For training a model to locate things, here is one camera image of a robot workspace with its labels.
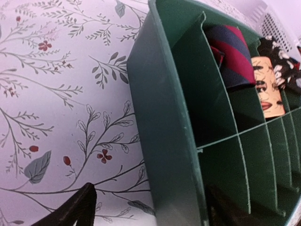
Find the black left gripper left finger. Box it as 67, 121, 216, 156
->
32, 183, 97, 226

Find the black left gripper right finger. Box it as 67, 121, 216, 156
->
206, 185, 263, 226

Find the dark green divided organizer box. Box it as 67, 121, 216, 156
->
127, 0, 301, 226

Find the floral patterned table mat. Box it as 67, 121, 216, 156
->
0, 0, 157, 226

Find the tan patterned rolled tie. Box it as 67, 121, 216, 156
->
252, 56, 285, 119

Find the black floral rolled tie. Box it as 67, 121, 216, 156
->
257, 36, 301, 94

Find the dark red rolled tie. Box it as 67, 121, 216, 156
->
205, 25, 256, 90

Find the white perforated plastic basket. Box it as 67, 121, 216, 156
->
244, 0, 301, 54

